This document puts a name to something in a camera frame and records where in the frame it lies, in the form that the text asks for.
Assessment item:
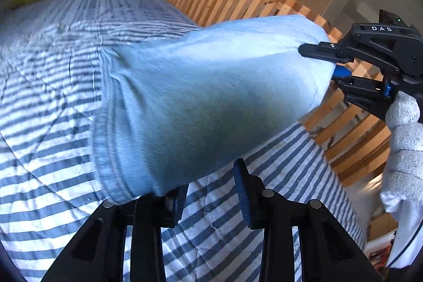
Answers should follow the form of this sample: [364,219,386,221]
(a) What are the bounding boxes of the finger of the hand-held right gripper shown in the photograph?
[298,41,352,66]
[330,66,397,122]

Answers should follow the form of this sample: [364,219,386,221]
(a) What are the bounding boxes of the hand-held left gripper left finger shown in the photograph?
[41,184,190,282]

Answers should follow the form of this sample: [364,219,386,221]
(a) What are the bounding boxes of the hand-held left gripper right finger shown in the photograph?
[233,158,384,282]

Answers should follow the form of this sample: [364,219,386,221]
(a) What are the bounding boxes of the light blue jeans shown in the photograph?
[93,14,338,206]

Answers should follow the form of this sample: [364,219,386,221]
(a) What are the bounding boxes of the person's right hand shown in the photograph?
[379,92,423,266]

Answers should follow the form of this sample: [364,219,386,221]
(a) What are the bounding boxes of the blue white striped bed quilt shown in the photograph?
[0,0,369,282]

